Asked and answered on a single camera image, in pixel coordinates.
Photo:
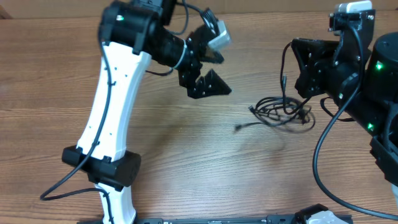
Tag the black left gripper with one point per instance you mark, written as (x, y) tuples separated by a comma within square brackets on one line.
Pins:
[(188, 78)]

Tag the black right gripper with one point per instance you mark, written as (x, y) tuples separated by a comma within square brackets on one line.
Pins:
[(312, 55)]

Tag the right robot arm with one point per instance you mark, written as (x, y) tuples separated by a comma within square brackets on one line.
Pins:
[(374, 105)]

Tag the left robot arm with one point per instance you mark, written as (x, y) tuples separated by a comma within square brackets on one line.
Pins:
[(132, 35)]

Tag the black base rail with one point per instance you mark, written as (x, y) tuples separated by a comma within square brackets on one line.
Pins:
[(313, 214)]

